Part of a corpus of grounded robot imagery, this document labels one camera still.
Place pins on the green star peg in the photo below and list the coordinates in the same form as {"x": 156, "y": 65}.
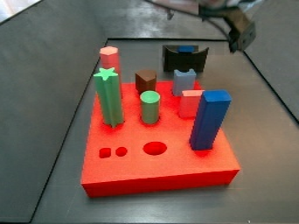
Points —
{"x": 109, "y": 96}

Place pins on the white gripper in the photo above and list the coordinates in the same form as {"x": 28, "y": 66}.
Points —
{"x": 189, "y": 6}

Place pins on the light blue notched peg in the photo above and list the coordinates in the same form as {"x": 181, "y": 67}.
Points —
{"x": 183, "y": 81}

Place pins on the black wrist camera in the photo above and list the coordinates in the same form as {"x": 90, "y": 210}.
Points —
{"x": 243, "y": 29}

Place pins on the brown pentagon peg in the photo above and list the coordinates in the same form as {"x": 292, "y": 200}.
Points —
{"x": 144, "y": 80}

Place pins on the pink hexagon peg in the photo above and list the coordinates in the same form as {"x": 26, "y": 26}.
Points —
{"x": 109, "y": 62}

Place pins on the black curved fixture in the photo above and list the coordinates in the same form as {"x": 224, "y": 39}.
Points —
{"x": 181, "y": 60}

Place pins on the green cylinder peg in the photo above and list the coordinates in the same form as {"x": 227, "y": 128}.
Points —
{"x": 149, "y": 99}

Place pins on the tall blue rectangular peg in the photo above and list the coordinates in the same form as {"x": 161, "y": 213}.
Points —
{"x": 209, "y": 115}

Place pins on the blue square-circle object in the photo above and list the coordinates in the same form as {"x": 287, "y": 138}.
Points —
{"x": 185, "y": 49}

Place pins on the red peg board base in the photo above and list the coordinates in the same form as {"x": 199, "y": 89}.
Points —
{"x": 138, "y": 158}

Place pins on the red square peg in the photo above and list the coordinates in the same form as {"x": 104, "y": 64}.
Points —
{"x": 189, "y": 102}

